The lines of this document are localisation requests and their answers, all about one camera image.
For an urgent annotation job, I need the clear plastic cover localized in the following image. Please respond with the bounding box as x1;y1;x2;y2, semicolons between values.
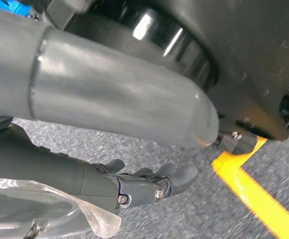
0;178;122;239

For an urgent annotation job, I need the dark grey robot body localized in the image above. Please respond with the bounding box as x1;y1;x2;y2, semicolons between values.
17;0;289;156

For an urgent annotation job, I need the yellow floor tape square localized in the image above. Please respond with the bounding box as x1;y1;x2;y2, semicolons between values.
211;136;289;239

